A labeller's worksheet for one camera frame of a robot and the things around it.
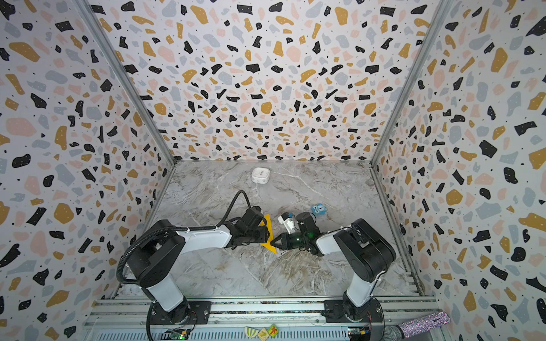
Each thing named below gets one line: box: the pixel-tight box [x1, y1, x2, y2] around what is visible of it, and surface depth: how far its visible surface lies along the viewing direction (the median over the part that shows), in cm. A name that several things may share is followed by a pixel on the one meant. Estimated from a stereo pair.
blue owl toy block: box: [310, 203, 328, 216], surface depth 102 cm
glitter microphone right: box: [383, 311, 452, 341], surface depth 70 cm
